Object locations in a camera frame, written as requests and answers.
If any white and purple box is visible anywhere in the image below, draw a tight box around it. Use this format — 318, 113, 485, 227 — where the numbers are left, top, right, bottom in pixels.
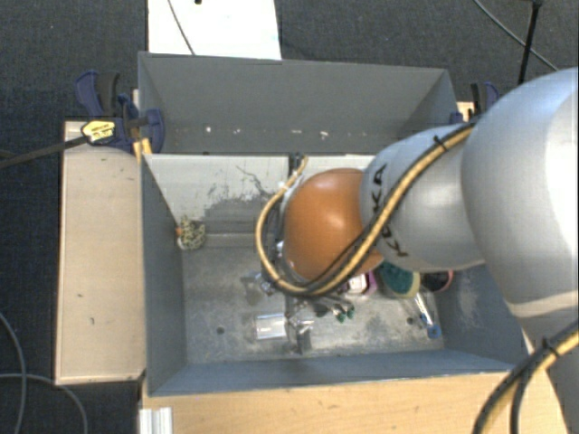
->
346, 270, 379, 296

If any teal and yellow sponge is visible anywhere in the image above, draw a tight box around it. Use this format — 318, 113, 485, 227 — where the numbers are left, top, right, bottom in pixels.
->
378, 261, 422, 299

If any green spotted toy animal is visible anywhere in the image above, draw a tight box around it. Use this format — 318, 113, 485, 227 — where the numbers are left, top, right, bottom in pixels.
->
176, 215, 207, 251

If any dark cup with pink rim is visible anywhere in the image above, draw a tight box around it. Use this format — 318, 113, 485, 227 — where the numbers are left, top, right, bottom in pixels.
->
420, 269, 455, 294

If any pale wood board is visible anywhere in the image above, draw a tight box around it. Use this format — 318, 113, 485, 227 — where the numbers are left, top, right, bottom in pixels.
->
54, 119, 148, 386

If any grey metal bin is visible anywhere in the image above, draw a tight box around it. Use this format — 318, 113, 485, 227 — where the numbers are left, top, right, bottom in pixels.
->
137, 51, 531, 398

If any blue-handled metal tool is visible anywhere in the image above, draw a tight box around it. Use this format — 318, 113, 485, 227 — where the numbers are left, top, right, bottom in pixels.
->
413, 289, 442, 340

